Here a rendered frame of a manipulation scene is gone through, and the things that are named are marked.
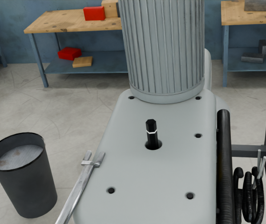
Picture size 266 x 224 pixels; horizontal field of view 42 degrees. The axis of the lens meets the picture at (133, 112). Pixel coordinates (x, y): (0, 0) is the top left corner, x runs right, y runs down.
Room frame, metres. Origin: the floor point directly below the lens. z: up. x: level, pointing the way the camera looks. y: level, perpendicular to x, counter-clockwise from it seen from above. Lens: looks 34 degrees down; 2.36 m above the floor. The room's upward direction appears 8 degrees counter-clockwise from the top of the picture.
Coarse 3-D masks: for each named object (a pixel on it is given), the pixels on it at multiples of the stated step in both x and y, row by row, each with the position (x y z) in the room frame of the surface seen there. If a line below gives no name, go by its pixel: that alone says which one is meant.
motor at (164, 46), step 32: (128, 0) 0.76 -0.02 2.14; (160, 0) 0.72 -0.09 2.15; (192, 0) 0.73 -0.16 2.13; (128, 32) 0.77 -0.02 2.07; (160, 32) 0.72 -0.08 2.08; (192, 32) 0.73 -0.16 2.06; (128, 64) 0.79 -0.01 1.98; (160, 64) 0.72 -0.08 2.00; (192, 64) 0.73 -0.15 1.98; (160, 96) 0.72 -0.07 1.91; (192, 96) 0.72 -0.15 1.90
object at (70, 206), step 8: (88, 152) 0.56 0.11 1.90; (104, 152) 0.56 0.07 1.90; (88, 160) 0.54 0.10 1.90; (96, 160) 0.54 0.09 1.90; (88, 168) 0.52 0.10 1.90; (80, 176) 0.50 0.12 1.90; (88, 176) 0.49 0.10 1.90; (80, 184) 0.47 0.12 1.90; (72, 192) 0.46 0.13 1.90; (80, 192) 0.45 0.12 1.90; (72, 200) 0.44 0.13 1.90; (64, 208) 0.42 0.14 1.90; (72, 208) 0.42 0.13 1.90; (64, 216) 0.40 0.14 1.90
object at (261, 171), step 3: (261, 144) 0.83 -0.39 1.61; (258, 150) 0.76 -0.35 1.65; (258, 153) 0.76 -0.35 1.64; (258, 156) 0.76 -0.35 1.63; (264, 156) 0.73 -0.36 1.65; (258, 159) 0.76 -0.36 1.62; (264, 159) 0.72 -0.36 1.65; (258, 162) 0.76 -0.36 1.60; (264, 162) 0.72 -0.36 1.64; (258, 165) 0.76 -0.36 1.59; (261, 165) 0.73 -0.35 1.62; (258, 168) 0.76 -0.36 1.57; (261, 168) 0.73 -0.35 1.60; (258, 171) 0.77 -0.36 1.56; (261, 171) 0.73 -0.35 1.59; (258, 174) 0.74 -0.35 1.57; (261, 174) 0.73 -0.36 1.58; (258, 177) 0.74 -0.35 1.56; (255, 183) 0.75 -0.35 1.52; (252, 186) 0.79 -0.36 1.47; (255, 186) 0.76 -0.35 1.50
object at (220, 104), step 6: (216, 96) 1.22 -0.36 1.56; (216, 102) 1.17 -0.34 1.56; (222, 102) 1.17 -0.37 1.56; (216, 108) 1.13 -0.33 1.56; (222, 108) 1.12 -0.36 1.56; (228, 108) 1.12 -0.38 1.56; (216, 114) 1.09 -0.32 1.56; (216, 120) 1.05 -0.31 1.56; (216, 126) 1.02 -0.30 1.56; (216, 156) 0.90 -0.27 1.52; (216, 162) 0.89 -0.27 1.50; (216, 168) 0.89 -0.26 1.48; (216, 174) 0.89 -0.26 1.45; (216, 204) 0.88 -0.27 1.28
